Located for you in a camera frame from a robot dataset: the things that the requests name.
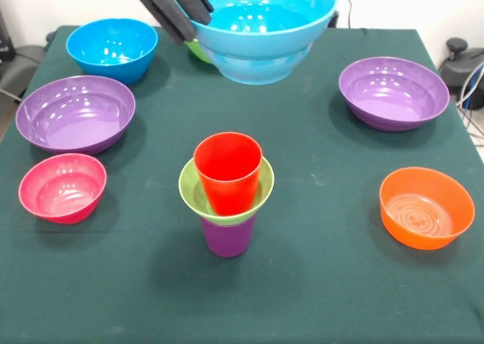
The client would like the wide purple bowl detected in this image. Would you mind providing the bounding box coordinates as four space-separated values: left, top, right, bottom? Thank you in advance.
14 75 137 156
338 56 451 132

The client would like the large blue bowl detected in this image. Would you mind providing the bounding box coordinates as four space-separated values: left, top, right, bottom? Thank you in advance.
65 17 160 85

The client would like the large green bowl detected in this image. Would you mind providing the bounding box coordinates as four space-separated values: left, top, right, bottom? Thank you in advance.
184 37 215 64

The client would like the white cable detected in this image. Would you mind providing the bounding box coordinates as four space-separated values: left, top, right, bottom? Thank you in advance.
0 88 23 103

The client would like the dark green tablecloth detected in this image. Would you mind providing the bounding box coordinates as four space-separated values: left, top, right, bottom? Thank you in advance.
0 25 484 344

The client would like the small green bowl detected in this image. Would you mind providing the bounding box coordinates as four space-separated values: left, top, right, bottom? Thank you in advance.
178 157 276 226

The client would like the purple cup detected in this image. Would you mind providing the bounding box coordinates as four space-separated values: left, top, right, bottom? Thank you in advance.
199 213 258 259

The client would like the orange bowl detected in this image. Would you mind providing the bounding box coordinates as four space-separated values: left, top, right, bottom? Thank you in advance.
379 166 476 251

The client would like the red cup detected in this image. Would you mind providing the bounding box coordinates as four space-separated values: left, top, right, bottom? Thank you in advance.
193 131 264 217

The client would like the grey cable bundle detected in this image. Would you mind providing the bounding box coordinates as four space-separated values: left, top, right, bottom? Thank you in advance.
455 62 484 148

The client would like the black office chair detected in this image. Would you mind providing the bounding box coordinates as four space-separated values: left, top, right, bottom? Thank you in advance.
0 45 48 95

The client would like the black grey machine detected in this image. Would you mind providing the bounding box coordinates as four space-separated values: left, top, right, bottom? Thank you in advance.
438 37 484 95

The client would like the small blue bowl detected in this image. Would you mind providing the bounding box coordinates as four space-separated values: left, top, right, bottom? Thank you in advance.
184 0 338 86

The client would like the pink bowl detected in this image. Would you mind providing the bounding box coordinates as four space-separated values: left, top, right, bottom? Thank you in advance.
17 153 108 225

